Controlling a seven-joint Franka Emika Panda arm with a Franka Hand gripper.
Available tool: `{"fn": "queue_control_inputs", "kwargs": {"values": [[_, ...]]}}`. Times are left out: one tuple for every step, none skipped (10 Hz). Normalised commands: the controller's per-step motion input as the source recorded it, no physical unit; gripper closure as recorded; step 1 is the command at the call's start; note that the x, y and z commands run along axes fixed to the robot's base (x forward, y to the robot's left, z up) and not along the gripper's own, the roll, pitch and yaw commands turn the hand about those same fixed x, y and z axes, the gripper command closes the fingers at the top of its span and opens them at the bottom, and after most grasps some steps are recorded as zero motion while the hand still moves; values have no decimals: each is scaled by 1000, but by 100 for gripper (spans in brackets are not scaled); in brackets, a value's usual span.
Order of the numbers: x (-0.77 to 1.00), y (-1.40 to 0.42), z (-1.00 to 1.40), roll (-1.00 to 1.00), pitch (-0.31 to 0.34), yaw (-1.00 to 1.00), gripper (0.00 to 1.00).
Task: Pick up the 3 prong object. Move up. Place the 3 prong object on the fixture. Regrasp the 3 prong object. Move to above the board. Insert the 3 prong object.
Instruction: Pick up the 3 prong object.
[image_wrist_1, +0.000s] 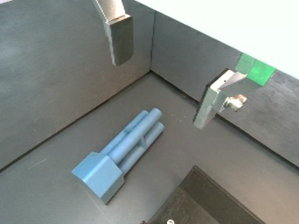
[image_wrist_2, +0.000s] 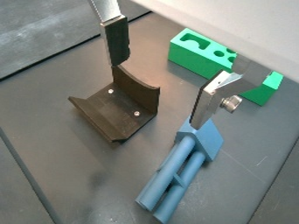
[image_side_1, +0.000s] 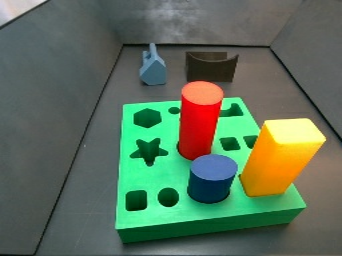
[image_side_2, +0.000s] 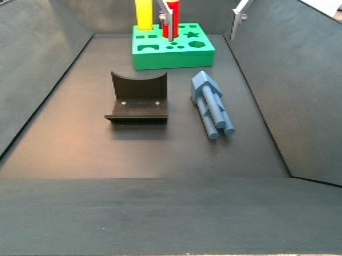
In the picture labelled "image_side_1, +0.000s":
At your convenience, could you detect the red cylinder peg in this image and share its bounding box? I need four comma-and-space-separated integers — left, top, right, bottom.
178, 81, 224, 160

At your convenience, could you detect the light blue three prong object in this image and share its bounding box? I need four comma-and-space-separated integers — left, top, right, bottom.
140, 43, 168, 86

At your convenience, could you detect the dark blue cylinder peg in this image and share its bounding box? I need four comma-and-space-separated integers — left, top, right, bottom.
188, 154, 238, 204

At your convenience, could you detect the green shape sorter block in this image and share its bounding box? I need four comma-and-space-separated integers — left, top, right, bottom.
116, 101, 307, 243

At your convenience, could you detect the black curved fixture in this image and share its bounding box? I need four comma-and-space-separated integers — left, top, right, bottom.
186, 51, 240, 82

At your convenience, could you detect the yellow rectangular block peg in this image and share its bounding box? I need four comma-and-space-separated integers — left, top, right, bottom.
241, 118, 327, 197

